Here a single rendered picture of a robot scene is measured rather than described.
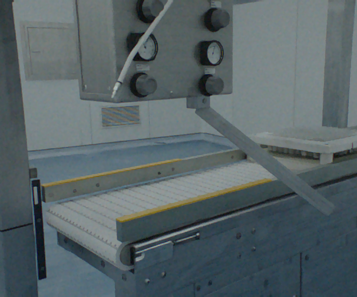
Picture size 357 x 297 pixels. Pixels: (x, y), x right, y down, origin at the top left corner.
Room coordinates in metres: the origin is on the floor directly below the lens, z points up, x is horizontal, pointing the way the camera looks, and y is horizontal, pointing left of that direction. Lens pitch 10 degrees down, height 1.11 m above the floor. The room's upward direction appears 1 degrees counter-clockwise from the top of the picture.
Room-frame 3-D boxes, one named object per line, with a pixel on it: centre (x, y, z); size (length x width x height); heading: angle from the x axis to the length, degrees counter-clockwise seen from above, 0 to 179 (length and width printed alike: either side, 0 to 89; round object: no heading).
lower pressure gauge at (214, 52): (0.69, -0.05, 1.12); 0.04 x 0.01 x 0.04; 129
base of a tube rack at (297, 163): (1.17, -0.35, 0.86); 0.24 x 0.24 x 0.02; 38
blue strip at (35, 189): (0.84, 0.27, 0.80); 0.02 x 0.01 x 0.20; 129
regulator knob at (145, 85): (0.61, 0.04, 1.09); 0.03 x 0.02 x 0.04; 129
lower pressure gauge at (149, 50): (0.61, 0.04, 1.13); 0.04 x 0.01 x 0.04; 129
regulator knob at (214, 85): (0.68, -0.05, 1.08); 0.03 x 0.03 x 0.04; 39
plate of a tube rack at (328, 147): (1.17, -0.35, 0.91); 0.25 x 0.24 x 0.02; 38
